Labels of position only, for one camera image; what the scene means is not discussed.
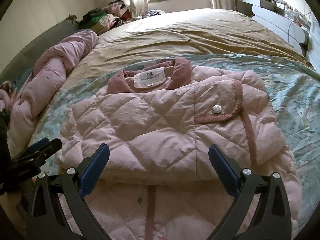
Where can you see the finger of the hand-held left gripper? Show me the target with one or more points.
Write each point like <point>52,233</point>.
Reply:
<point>42,152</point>
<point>37,146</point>

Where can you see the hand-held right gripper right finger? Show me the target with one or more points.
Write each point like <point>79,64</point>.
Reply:
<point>222,167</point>

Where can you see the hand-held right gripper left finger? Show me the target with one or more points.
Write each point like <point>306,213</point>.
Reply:
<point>93,170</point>

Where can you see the pink quilted jacket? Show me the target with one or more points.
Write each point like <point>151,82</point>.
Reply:
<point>155,120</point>

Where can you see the pile of clothes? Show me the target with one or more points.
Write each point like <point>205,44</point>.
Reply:
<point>107,17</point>

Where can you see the pink rolled duvet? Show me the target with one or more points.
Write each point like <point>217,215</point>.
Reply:
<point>50,75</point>

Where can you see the cartoon printed bed sheet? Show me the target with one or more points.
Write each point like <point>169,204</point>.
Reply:
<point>295,100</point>

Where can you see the grey padded headboard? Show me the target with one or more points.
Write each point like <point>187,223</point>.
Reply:
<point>37,42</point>

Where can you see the tan bed sheet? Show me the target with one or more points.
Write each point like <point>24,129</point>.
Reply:
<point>187,35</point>

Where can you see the white drawer dresser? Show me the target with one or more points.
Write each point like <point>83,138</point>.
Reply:
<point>315,42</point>

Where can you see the white vanity table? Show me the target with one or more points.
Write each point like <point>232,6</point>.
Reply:
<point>272,20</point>

